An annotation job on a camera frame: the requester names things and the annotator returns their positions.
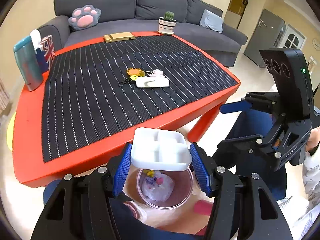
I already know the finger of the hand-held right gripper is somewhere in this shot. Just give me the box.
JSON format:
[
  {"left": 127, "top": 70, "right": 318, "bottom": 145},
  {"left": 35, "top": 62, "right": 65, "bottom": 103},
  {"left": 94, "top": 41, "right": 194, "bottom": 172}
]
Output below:
[
  {"left": 220, "top": 92, "right": 283, "bottom": 115},
  {"left": 217, "top": 135, "right": 275, "bottom": 168}
]

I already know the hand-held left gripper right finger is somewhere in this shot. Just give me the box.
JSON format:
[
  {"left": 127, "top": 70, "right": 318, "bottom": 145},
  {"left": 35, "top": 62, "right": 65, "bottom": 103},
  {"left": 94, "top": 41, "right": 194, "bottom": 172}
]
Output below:
[{"left": 189, "top": 142, "right": 294, "bottom": 240}]

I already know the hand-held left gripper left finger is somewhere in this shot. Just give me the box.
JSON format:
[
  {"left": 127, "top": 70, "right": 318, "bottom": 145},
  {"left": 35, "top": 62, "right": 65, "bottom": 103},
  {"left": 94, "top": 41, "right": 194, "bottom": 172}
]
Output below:
[{"left": 31, "top": 142, "right": 133, "bottom": 240}]

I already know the purple paper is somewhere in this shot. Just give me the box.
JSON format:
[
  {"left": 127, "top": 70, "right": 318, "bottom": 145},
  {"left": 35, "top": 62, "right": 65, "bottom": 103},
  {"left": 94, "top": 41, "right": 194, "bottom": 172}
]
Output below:
[{"left": 145, "top": 176, "right": 164, "bottom": 185}]

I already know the pink trash bin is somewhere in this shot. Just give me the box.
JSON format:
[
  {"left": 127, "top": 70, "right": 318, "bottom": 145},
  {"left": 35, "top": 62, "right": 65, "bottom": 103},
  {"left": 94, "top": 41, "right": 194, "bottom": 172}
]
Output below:
[{"left": 136, "top": 167, "right": 194, "bottom": 209}]

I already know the white compartment tray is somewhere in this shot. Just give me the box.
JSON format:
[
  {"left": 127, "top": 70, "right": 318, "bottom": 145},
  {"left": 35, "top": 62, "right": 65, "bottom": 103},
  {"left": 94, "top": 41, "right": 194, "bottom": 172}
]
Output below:
[{"left": 131, "top": 127, "right": 192, "bottom": 172}]

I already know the person's right hand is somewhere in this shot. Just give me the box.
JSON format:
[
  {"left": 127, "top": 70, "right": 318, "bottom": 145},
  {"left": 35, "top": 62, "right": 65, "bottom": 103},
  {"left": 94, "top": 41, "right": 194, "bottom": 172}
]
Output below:
[{"left": 305, "top": 127, "right": 320, "bottom": 155}]

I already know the person's right leg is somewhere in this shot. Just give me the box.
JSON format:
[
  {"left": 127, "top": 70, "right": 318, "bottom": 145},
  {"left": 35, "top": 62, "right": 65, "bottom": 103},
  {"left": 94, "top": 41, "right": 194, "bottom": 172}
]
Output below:
[{"left": 224, "top": 110, "right": 288, "bottom": 200}]

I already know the pink slipper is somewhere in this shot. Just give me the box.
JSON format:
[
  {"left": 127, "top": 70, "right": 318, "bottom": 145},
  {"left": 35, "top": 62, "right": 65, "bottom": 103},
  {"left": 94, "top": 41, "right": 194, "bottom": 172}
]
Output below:
[{"left": 194, "top": 200, "right": 213, "bottom": 216}]

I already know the white plastic bin bag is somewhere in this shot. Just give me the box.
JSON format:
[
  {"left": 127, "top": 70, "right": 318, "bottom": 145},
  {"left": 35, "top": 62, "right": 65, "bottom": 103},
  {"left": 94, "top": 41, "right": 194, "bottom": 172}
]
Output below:
[{"left": 142, "top": 171, "right": 175, "bottom": 202}]

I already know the white arched door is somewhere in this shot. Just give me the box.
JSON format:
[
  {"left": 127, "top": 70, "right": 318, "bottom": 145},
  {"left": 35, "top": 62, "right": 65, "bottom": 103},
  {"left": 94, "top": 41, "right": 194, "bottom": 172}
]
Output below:
[{"left": 282, "top": 24, "right": 307, "bottom": 50}]

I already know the grey refrigerator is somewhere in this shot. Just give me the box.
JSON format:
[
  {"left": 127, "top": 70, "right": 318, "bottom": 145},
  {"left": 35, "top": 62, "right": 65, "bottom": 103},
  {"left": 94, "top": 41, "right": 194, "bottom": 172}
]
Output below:
[{"left": 244, "top": 9, "right": 286, "bottom": 67}]

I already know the black striped table mat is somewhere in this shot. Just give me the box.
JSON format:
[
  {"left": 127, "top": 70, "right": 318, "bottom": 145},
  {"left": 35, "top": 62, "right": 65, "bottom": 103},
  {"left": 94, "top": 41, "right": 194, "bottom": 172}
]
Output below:
[{"left": 41, "top": 34, "right": 238, "bottom": 163}]

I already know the light blue cushion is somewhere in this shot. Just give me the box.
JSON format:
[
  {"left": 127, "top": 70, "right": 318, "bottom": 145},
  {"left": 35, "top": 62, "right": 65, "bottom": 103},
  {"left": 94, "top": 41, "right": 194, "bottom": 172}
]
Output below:
[{"left": 199, "top": 9, "right": 224, "bottom": 33}]

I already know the red table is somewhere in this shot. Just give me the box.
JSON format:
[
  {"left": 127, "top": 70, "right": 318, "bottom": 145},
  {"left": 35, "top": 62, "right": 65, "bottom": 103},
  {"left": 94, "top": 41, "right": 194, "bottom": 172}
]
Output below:
[{"left": 12, "top": 31, "right": 241, "bottom": 188}]

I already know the cactus in striped pot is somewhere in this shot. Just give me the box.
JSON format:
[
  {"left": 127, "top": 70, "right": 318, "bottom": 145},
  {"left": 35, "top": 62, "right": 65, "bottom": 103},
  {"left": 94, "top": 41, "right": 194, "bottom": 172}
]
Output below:
[{"left": 157, "top": 11, "right": 177, "bottom": 35}]

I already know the yellow stool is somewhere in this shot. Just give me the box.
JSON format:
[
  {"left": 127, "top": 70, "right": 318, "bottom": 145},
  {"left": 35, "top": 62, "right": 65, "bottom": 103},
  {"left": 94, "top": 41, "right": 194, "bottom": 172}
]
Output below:
[{"left": 6, "top": 112, "right": 17, "bottom": 150}]

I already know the dark grey sofa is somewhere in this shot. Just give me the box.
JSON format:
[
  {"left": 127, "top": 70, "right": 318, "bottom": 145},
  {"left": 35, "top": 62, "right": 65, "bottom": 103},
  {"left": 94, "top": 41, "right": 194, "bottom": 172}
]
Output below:
[{"left": 37, "top": 0, "right": 248, "bottom": 68}]

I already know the wooden phone stand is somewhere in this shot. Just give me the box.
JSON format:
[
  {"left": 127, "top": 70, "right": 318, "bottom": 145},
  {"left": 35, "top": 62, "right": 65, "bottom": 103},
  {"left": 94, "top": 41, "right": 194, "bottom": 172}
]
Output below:
[{"left": 104, "top": 32, "right": 136, "bottom": 43}]

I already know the beige curtain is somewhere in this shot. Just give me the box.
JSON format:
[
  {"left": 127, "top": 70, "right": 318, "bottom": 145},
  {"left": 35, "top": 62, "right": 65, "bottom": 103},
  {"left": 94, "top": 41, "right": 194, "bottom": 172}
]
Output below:
[{"left": 0, "top": 77, "right": 13, "bottom": 115}]

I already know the union jack pouch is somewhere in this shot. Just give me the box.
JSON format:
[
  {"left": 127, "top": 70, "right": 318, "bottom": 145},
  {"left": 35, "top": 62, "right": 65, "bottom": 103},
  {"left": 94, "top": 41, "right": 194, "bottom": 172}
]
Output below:
[{"left": 30, "top": 29, "right": 56, "bottom": 74}]

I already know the teal bottle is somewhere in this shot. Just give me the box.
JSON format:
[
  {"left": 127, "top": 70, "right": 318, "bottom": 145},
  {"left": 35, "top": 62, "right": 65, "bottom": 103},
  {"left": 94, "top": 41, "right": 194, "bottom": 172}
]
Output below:
[{"left": 14, "top": 35, "right": 44, "bottom": 92}]

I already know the paw-shaped grey pink cushion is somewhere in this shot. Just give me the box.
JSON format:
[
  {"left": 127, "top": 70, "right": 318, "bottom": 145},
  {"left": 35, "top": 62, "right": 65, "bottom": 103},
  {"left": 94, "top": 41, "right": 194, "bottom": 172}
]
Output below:
[{"left": 68, "top": 4, "right": 102, "bottom": 32}]

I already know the yellow toy keychain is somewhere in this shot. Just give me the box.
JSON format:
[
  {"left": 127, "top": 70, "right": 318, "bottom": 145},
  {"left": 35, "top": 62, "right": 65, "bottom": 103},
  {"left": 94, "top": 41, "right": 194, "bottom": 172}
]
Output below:
[{"left": 126, "top": 67, "right": 146, "bottom": 82}]

